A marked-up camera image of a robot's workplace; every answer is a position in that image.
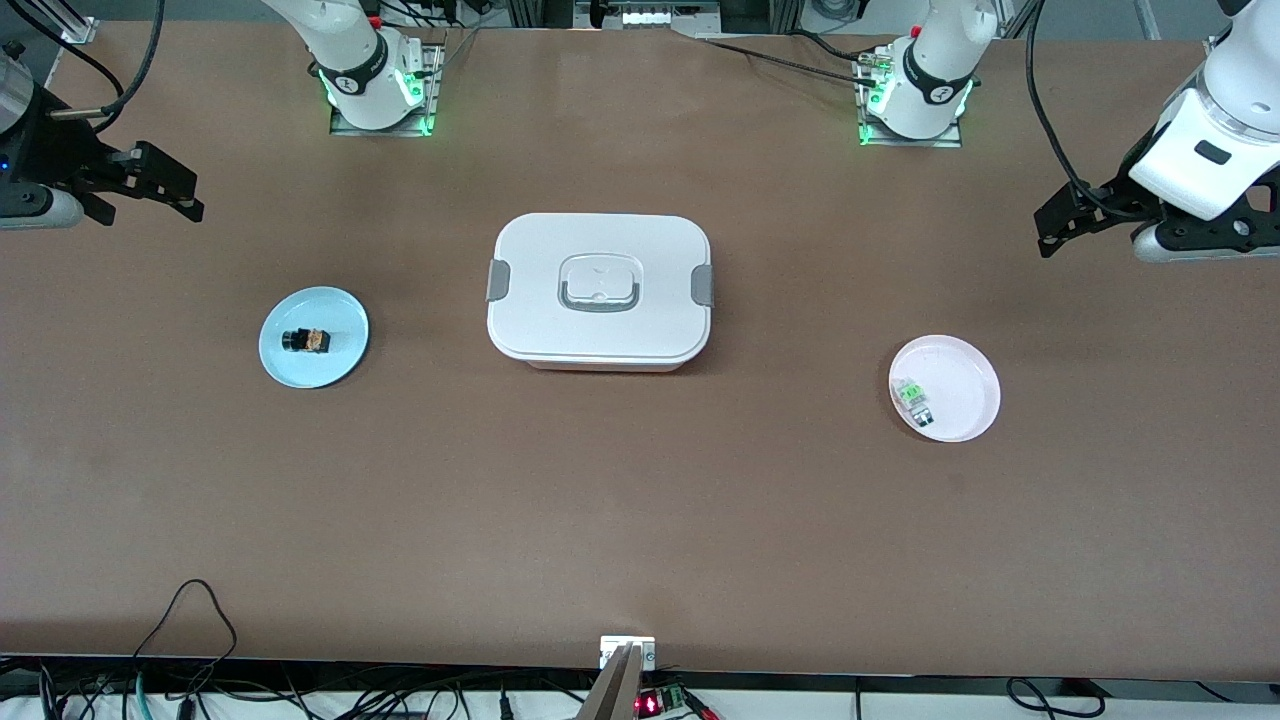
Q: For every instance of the light blue round plate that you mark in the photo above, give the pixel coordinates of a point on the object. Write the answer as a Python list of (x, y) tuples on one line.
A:
[(320, 370)]

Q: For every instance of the white lidded pink lunch box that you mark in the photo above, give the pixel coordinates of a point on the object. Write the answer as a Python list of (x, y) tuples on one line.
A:
[(600, 330)]

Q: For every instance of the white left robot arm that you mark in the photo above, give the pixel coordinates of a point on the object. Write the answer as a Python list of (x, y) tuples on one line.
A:
[(1200, 170)]

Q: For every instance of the white power strip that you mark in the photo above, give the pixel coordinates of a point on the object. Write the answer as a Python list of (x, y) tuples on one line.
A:
[(650, 15)]

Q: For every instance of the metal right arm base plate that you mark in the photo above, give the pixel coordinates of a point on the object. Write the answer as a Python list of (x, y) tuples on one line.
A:
[(436, 80)]

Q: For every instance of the small white bracket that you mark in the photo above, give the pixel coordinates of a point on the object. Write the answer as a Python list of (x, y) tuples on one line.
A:
[(610, 648)]

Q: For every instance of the grey metal post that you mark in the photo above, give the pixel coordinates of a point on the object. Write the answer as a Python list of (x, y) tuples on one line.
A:
[(615, 695)]

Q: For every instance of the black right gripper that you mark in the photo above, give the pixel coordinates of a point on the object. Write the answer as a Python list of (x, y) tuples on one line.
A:
[(62, 160)]

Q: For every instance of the pale pink round plate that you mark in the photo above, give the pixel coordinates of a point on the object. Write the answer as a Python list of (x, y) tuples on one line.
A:
[(960, 390)]

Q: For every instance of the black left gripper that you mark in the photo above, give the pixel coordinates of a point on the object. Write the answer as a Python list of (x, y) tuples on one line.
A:
[(1113, 194)]

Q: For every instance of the orange and black switch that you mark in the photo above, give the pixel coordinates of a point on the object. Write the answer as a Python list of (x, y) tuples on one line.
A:
[(305, 340)]

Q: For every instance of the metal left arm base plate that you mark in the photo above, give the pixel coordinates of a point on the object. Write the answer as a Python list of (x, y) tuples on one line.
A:
[(910, 143)]

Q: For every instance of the red lit electronics module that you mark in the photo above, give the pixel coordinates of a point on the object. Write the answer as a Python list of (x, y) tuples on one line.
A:
[(650, 703)]

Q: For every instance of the green and white switch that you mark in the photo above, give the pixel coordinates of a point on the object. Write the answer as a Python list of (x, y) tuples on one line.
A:
[(912, 396)]

